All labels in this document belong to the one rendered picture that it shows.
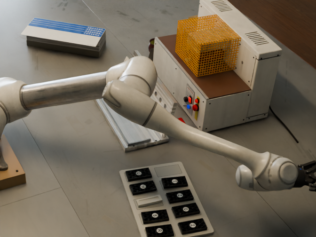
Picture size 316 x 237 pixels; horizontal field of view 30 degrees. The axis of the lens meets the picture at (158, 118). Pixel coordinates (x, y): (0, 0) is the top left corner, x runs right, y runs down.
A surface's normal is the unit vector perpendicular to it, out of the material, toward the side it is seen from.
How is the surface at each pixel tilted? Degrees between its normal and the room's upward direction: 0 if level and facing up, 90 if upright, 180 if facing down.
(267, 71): 90
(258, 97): 90
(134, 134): 0
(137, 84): 21
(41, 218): 0
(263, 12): 0
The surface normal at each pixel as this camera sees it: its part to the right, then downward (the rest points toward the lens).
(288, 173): 0.34, -0.07
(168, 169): 0.07, -0.79
